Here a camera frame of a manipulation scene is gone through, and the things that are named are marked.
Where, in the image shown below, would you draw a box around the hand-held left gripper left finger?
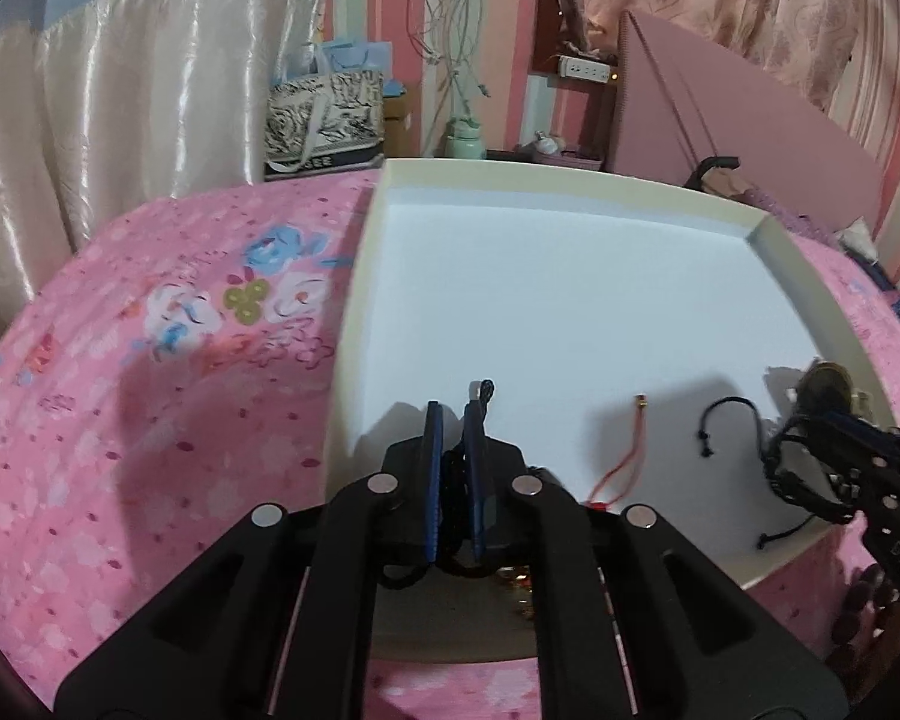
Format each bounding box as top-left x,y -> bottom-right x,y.
54,400 -> 445,720

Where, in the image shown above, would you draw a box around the pink headboard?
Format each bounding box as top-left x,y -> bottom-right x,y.
615,10 -> 883,230

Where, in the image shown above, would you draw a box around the blue and cream curtain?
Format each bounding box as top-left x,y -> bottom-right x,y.
0,0 -> 340,350

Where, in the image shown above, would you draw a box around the green bottle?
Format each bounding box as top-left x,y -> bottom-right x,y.
444,115 -> 488,161

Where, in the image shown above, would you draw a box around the pink patterned curtain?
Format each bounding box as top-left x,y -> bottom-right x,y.
544,0 -> 882,115

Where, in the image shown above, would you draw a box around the white pillow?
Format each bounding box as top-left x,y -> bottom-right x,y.
840,217 -> 883,265

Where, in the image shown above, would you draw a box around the black and white tote bag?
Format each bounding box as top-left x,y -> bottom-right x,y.
262,69 -> 387,182

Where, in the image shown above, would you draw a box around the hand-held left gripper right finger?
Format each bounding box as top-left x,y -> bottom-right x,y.
463,403 -> 848,720

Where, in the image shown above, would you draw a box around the brown wooden bead bracelet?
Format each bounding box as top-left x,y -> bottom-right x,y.
827,561 -> 900,685

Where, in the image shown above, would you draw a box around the blue paper bag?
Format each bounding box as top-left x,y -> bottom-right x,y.
319,40 -> 395,77

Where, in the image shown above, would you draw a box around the white cardboard tray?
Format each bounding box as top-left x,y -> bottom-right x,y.
319,157 -> 897,665

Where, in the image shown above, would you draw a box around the white power strip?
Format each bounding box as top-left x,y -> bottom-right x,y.
556,54 -> 620,84

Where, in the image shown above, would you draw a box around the tan and black bag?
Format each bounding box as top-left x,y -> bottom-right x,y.
685,155 -> 752,200

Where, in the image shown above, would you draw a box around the red string bracelet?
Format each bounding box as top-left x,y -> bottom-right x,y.
586,395 -> 650,512

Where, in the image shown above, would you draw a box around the black cord bracelet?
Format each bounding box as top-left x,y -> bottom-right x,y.
699,397 -> 763,458

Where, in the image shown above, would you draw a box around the cardboard box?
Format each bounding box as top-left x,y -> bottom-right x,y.
382,85 -> 415,160

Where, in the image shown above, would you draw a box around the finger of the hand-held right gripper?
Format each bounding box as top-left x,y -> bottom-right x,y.
799,406 -> 900,466
810,457 -> 900,533

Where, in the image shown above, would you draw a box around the pink basket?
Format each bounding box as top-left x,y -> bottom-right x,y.
532,144 -> 605,171

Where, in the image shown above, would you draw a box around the gold brown round ornament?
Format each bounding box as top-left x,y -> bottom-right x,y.
790,361 -> 872,421

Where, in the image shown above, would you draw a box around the pink floral bedsheet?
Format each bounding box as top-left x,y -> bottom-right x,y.
0,172 -> 900,720

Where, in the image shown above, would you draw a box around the white charging cables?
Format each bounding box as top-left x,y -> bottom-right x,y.
407,0 -> 494,125

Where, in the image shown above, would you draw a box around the black braided bracelet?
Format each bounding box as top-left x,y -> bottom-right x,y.
756,420 -> 863,550

